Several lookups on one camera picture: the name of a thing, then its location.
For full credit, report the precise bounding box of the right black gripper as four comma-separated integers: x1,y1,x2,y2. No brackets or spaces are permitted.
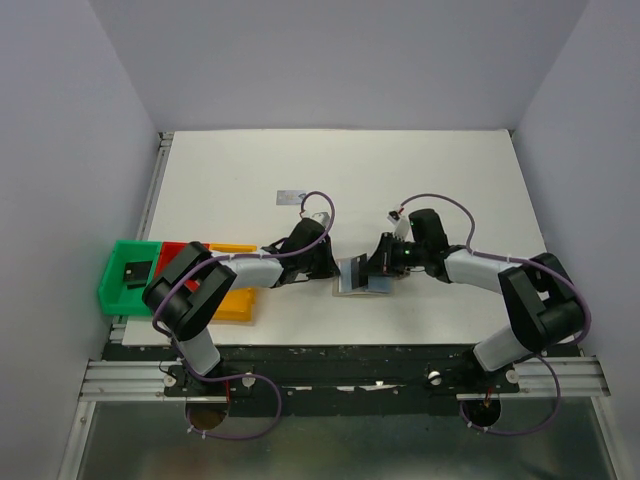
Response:
359,231,428,277

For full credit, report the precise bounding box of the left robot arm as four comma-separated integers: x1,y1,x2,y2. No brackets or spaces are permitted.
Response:
142,213,339,395

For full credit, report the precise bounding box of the red plastic bin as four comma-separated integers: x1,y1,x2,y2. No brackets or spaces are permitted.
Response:
154,242,210,291

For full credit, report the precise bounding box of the light blue VIP card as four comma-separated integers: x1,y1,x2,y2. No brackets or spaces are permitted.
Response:
276,190,307,206

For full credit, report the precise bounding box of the green plastic bin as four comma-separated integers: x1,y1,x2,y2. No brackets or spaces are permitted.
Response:
98,240,162,317

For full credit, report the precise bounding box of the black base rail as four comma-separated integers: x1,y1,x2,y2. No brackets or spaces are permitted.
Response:
101,344,597,418

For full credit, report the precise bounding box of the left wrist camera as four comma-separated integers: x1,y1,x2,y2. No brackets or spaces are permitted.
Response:
311,212,331,229

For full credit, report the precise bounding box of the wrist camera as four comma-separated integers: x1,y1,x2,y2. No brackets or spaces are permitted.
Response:
311,212,331,229
387,204,411,241

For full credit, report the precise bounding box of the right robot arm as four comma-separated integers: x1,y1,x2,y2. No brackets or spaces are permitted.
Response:
362,209,587,392

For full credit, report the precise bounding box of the yellow plastic bin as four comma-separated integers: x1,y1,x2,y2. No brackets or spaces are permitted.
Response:
209,243,256,323

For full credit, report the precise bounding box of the front aluminium rail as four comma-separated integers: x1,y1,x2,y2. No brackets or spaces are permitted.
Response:
79,361,177,402

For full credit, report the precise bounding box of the black VIP card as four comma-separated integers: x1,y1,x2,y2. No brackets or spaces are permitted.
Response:
343,253,368,292

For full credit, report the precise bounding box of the beige card holder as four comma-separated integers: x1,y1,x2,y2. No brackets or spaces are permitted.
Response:
332,253,393,297

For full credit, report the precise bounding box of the black card in green bin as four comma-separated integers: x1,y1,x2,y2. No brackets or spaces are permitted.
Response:
123,260,152,290

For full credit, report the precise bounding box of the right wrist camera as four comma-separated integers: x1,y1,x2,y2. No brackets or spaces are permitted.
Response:
387,204,411,241

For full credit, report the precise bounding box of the aluminium side rail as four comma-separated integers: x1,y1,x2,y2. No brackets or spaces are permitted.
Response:
136,131,175,240

